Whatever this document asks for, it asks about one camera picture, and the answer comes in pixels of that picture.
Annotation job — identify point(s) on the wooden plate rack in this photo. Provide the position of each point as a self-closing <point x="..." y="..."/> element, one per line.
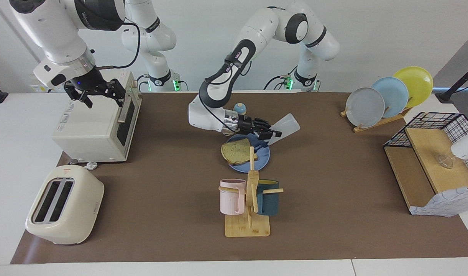
<point x="383" y="121"/>

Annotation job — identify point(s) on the translucent squeeze bottle navy cap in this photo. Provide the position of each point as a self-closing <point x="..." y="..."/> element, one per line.
<point x="285" y="126"/>

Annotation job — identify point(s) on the pale grey plate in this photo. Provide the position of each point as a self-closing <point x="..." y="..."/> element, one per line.
<point x="366" y="107"/>

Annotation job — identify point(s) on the small clear glass piece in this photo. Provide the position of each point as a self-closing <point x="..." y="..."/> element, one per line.
<point x="445" y="161"/>

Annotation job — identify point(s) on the white wall power outlet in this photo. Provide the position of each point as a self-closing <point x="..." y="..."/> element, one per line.
<point x="36" y="88"/>

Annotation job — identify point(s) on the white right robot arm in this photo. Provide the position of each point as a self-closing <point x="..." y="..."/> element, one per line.
<point x="46" y="27"/>

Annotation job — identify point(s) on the periwinkle blue dinner plate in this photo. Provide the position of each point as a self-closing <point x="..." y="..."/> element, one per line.
<point x="262" y="159"/>

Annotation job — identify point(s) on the light blue plate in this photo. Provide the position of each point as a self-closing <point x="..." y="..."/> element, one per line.
<point x="394" y="94"/>

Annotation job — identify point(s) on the toasted bread slice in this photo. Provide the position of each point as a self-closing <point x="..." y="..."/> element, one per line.
<point x="235" y="151"/>

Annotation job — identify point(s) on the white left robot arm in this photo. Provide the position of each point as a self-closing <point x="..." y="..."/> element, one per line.
<point x="201" y="117"/>

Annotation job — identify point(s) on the brown table mat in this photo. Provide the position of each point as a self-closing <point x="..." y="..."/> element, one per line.
<point x="161" y="191"/>

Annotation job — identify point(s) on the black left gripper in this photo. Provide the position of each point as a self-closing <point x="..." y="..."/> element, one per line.
<point x="244" y="124"/>

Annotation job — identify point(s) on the pink ribbed mug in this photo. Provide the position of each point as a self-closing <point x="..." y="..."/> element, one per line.
<point x="230" y="199"/>

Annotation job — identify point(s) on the yellow plate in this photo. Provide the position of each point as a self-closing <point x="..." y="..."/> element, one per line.
<point x="416" y="84"/>

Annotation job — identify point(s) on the white checkered cloth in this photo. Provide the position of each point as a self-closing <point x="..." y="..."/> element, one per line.
<point x="444" y="201"/>

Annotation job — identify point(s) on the dark teal mug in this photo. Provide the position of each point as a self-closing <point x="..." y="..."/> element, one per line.
<point x="268" y="203"/>

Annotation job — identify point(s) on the cream two-slot toaster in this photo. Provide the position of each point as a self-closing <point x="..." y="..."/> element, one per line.
<point x="80" y="214"/>

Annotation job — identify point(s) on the wooden mug tree stand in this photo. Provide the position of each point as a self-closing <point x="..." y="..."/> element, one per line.
<point x="247" y="228"/>

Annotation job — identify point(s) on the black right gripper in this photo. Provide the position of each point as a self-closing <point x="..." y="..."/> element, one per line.
<point x="84" y="82"/>

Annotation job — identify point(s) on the white toaster oven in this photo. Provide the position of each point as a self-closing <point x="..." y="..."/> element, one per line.
<point x="96" y="130"/>

